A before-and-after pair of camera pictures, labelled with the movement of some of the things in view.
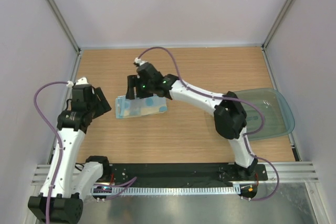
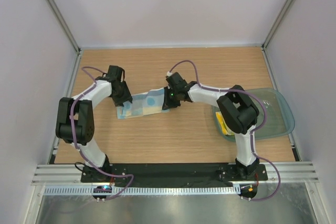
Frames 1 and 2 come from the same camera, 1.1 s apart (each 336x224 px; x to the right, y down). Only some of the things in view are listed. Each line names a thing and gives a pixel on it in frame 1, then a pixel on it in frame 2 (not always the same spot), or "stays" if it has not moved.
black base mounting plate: x=185 y=174 stays
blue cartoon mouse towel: x=126 y=107 stays
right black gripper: x=133 y=81 -> x=167 y=104
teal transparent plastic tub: x=279 y=120 stays
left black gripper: x=104 y=103 -> x=126 y=96
